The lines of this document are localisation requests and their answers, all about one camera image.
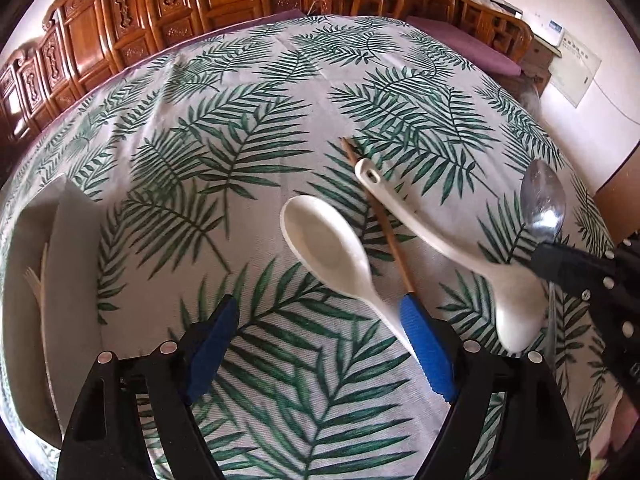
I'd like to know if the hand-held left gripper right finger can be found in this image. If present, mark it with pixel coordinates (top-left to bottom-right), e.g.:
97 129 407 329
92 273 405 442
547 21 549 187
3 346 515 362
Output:
398 294 593 480

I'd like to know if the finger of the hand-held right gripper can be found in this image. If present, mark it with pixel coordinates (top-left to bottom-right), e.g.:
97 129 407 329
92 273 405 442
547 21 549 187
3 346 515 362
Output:
531 240 640 302
587 285 640 397

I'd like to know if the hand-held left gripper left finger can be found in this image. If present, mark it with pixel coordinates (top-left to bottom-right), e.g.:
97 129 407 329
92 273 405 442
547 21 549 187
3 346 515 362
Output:
56 294 240 480

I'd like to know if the white spoon with holed handle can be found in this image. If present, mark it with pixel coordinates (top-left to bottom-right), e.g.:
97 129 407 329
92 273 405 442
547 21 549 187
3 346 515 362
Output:
354 158 548 354

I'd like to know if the metal spoon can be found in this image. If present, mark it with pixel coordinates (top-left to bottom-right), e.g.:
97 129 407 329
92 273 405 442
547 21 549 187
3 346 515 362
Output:
520 158 567 361

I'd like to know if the wooden chopstick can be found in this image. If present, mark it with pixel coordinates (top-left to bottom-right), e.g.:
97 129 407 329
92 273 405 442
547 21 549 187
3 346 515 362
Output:
340 137 416 295

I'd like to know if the plain white spoon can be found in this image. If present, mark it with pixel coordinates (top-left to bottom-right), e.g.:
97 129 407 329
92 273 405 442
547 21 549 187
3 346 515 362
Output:
279 194 420 363

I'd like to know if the white rectangular tray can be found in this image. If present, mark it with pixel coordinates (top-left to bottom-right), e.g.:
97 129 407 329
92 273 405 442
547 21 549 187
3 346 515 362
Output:
0 174 108 448

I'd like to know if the wooden board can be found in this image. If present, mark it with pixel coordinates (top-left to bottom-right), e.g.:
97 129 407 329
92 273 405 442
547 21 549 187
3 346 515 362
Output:
594 157 640 247

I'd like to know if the small wooden cabinet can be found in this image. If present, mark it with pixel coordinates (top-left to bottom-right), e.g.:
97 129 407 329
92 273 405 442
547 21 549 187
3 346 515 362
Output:
520 35 555 97

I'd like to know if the leaf print tablecloth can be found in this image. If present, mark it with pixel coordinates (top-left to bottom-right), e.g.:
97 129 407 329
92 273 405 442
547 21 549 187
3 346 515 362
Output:
0 14 626 480

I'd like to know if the white wall panel box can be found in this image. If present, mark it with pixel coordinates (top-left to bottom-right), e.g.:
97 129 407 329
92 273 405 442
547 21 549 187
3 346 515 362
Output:
549 30 603 109

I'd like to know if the white wall device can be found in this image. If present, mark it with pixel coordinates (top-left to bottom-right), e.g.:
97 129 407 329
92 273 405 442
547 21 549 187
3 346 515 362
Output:
545 17 569 43

